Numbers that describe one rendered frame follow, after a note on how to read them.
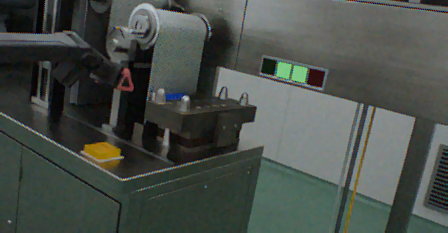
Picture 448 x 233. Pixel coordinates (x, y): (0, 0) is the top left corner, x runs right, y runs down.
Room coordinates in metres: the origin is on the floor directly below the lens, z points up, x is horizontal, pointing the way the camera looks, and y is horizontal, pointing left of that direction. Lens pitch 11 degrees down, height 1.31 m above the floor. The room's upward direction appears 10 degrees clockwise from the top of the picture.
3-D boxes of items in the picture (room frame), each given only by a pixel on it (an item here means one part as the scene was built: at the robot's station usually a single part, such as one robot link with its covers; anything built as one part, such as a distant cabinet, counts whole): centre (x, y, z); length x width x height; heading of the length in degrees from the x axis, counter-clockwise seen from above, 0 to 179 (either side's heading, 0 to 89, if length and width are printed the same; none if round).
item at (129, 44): (1.36, 0.36, 1.05); 0.06 x 0.05 x 0.31; 145
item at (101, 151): (1.09, 0.31, 0.91); 0.07 x 0.07 x 0.02; 55
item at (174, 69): (1.44, 0.19, 1.11); 0.23 x 0.01 x 0.18; 145
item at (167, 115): (1.40, 0.06, 1.00); 0.40 x 0.16 x 0.06; 145
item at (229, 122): (1.36, -0.02, 0.96); 0.10 x 0.03 x 0.11; 145
